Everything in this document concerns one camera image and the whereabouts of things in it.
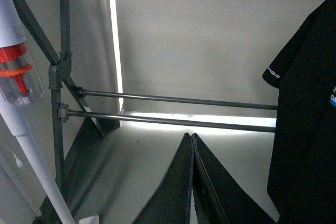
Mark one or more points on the camera left gripper left finger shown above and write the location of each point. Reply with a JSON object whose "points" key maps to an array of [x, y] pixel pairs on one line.
{"points": [[171, 202]]}

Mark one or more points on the camera left gripper right finger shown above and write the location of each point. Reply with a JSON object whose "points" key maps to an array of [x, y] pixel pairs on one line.
{"points": [[218, 197]]}

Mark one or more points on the white red stick vacuum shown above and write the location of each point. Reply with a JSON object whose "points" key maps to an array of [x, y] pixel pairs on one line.
{"points": [[20, 86]]}

